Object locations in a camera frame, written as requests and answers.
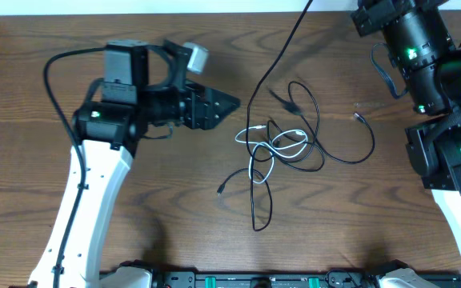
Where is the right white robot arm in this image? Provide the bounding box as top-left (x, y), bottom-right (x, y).
top-left (351, 0), bottom-right (461, 255)

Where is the short black usb cable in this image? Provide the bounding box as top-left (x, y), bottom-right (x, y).
top-left (216, 81), bottom-right (376, 197)

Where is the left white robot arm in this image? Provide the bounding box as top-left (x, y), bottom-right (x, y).
top-left (28, 39), bottom-right (240, 287)

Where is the white usb cable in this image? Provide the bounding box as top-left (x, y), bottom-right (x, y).
top-left (234, 124), bottom-right (309, 185)

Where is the long black cable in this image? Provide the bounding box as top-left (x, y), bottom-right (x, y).
top-left (244, 0), bottom-right (315, 233)

